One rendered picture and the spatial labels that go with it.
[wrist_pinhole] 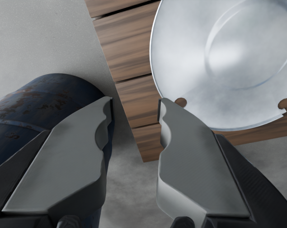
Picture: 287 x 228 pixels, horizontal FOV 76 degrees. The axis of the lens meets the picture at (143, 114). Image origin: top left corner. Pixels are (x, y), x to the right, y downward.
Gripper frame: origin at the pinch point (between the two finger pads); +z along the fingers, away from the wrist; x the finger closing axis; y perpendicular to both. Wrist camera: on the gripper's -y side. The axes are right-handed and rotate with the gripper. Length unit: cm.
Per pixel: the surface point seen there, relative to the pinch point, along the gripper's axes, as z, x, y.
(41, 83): 41, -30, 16
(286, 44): 16.2, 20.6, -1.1
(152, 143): 17.2, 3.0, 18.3
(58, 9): 52, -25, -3
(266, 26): 16.2, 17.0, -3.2
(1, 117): 21.7, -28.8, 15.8
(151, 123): 17.1, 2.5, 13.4
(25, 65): 52, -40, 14
